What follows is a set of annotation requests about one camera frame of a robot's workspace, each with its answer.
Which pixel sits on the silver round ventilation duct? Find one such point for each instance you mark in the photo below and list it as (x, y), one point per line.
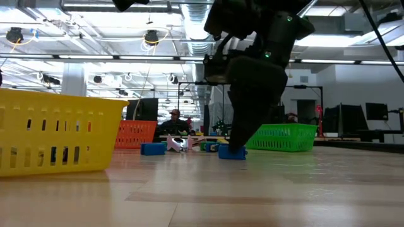
(307, 6)
(194, 31)

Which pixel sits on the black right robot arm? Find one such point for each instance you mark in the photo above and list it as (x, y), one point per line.
(284, 28)

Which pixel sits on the red hanging object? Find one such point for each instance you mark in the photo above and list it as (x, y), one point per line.
(319, 110)

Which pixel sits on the black ceiling camera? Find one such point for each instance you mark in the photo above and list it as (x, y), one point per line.
(151, 37)
(14, 34)

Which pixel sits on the orange plastic basket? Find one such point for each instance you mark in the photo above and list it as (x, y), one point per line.
(135, 134)

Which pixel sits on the black partition panels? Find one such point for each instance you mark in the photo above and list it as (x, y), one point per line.
(277, 115)

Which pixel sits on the long ceiling light strip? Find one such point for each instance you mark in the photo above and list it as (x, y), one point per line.
(145, 57)

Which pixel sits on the black monitor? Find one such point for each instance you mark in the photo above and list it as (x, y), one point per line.
(142, 109)
(377, 111)

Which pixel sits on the person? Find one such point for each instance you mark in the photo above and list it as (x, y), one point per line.
(173, 126)
(292, 119)

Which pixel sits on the black gantry frame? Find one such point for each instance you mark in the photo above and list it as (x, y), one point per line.
(189, 83)
(303, 86)

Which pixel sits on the black background robot arm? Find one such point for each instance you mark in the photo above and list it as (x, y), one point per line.
(221, 127)

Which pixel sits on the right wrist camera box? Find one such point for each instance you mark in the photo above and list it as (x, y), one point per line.
(227, 19)

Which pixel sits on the green plastic basket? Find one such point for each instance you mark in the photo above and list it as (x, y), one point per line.
(290, 137)

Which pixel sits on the yellow mini stapler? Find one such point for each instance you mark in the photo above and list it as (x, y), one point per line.
(223, 141)

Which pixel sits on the yellow plastic basket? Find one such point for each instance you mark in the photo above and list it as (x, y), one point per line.
(63, 138)

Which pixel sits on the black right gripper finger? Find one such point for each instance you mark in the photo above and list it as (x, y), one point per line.
(252, 94)

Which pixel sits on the white pillar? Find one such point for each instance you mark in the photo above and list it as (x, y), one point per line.
(74, 79)

